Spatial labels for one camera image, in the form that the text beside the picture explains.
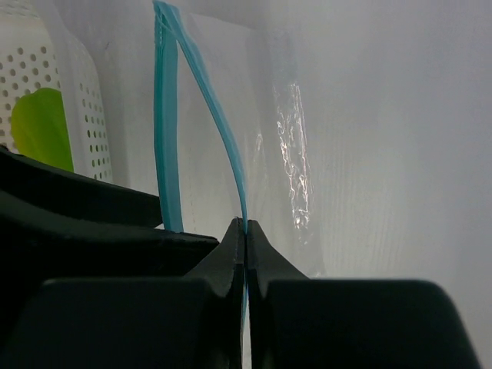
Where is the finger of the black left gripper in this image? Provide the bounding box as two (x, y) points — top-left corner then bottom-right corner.
(1, 209), (218, 304)
(1, 148), (161, 228)

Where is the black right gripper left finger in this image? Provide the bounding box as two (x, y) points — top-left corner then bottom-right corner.
(1, 218), (244, 368)

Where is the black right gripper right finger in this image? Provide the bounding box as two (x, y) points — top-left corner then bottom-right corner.
(246, 221), (480, 368)

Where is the clear teal-zipper zip bag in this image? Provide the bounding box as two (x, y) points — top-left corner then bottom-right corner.
(49, 0), (492, 369)

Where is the green toy pepper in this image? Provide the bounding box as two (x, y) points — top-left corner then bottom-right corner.
(11, 88), (74, 172)

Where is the white perforated plastic basket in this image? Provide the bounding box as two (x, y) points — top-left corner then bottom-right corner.
(1, 1), (113, 183)

